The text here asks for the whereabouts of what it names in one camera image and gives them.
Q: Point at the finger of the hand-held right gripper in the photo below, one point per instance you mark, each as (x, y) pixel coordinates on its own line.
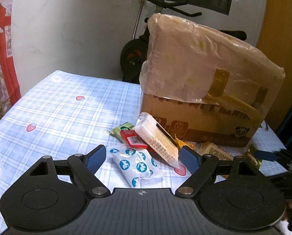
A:
(267, 155)

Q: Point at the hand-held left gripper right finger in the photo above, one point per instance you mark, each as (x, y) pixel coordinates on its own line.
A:
(190, 161)

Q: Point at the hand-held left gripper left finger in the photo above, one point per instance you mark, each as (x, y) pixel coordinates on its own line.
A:
(97, 161)

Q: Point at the green gold snack packet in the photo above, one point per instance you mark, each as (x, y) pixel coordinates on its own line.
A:
(252, 158)

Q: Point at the brown cardboard box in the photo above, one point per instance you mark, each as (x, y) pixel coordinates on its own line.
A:
(209, 128)

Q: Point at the clear cracker packet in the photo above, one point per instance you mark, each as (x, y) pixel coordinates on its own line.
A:
(158, 139)

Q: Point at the white packet with blue circles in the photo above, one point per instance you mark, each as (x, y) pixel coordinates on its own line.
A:
(136, 164)

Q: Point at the clear plastic bag liner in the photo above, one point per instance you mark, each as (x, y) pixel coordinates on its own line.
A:
(185, 61)

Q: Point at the yellow snack packet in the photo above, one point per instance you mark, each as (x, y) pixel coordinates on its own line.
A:
(184, 143)

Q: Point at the beige snack packet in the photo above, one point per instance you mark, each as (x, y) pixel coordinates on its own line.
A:
(215, 151)

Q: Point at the small green candy packet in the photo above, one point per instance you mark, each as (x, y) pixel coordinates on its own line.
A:
(120, 130)

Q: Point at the red snack packet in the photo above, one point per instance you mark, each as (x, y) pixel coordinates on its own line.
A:
(132, 138)

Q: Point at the black exercise bike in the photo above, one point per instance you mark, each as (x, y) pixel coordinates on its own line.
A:
(133, 56)

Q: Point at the red leaf-print curtain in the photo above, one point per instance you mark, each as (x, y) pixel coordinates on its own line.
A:
(6, 41)

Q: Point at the metal pole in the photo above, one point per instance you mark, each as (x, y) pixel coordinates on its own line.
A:
(139, 17)

